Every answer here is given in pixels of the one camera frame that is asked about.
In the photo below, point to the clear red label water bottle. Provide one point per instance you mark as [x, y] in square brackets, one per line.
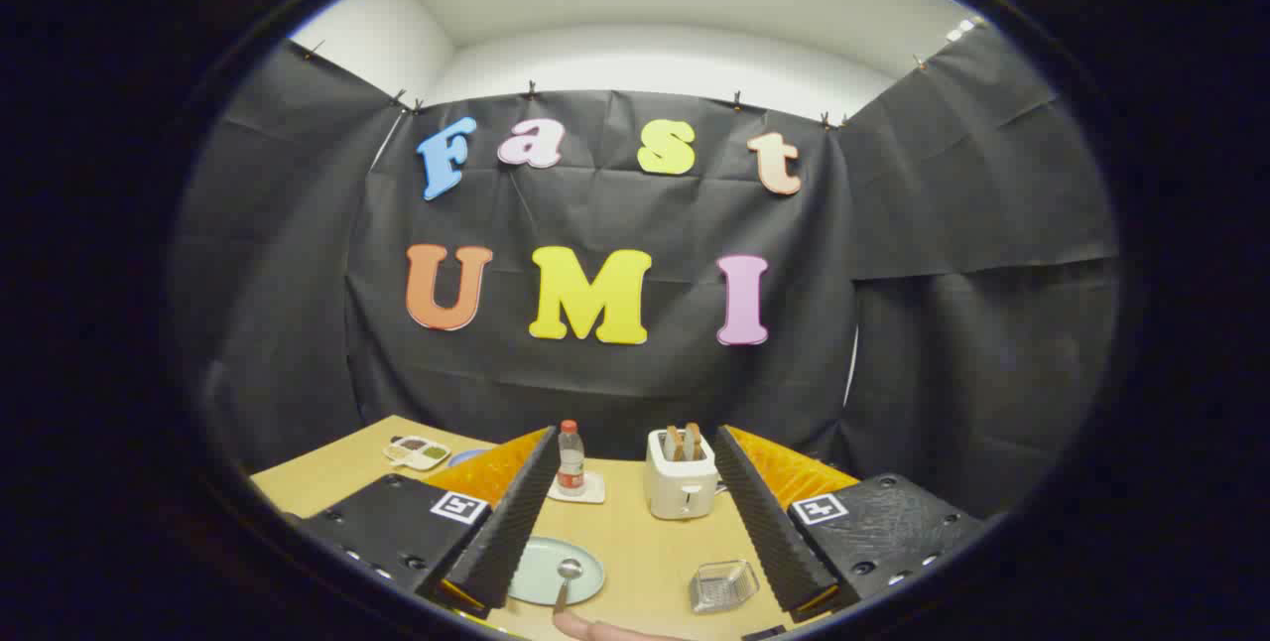
[571, 457]

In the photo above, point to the metal spoon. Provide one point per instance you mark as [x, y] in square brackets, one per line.
[570, 570]

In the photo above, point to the toast slice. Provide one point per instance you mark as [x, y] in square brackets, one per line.
[694, 441]
[675, 443]

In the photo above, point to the blue plate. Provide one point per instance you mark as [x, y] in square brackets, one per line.
[464, 457]

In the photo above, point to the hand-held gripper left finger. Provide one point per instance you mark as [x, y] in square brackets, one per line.
[516, 522]

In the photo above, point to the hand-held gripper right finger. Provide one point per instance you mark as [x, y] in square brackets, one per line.
[764, 532]

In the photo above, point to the pale green plate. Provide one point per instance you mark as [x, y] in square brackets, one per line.
[536, 572]

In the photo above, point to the small ceiling light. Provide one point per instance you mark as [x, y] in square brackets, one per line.
[964, 27]

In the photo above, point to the white toaster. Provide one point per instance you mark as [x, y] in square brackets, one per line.
[680, 487]

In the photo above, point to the white square coaster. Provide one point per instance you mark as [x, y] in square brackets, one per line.
[590, 494]

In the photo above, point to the white divided sauce dish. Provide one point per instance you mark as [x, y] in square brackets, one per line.
[417, 452]

